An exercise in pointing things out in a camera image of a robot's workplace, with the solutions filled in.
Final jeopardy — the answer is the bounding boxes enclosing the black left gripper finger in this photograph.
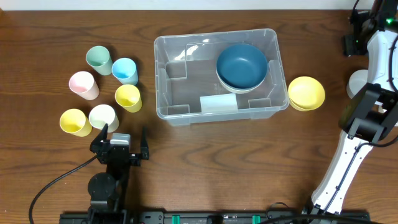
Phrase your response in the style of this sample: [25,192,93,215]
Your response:
[90,123,108,153]
[140,127,149,160]

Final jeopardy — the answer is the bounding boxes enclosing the light grey-blue bowl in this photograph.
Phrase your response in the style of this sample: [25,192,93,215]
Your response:
[346,70,368,99]

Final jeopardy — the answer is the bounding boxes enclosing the yellow bowl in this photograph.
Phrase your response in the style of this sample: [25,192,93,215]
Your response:
[288,76,326,111]

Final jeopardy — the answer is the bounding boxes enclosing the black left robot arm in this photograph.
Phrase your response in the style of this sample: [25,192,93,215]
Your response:
[88,124,149,212]

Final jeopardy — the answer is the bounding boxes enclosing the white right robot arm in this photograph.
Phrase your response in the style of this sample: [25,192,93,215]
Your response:
[311,0,397,215]

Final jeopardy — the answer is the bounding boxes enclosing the yellow cup near container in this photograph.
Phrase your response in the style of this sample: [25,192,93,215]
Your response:
[115,84,142,113]

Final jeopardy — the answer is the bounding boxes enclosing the clear plastic storage container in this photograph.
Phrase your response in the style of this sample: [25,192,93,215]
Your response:
[154,29,289,126]

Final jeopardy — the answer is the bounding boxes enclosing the pale mint cup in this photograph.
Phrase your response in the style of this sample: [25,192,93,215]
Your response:
[88,104,119,133]

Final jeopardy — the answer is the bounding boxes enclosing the yellow cup front left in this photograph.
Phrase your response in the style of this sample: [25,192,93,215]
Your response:
[60,108,92,137]

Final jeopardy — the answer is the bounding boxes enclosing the pink cup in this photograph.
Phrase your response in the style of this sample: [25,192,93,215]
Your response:
[68,71,100,100]

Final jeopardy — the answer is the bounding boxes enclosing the light blue cup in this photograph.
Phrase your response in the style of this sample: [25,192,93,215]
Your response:
[112,58,139,85]

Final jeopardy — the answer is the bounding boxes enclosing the green cup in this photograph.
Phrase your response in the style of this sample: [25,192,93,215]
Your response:
[86,45,113,76]

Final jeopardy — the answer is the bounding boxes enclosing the pale bowl under blue bowl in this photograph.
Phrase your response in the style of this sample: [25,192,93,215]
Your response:
[217,73,267,94]

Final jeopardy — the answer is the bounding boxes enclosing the dark blue bowl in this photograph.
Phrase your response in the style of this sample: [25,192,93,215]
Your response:
[216,44,268,81]

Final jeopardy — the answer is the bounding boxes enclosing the black cable on left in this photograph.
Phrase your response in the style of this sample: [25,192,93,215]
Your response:
[28,154,99,224]

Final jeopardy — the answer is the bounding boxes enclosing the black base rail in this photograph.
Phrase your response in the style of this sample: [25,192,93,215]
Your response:
[58,210,371,224]

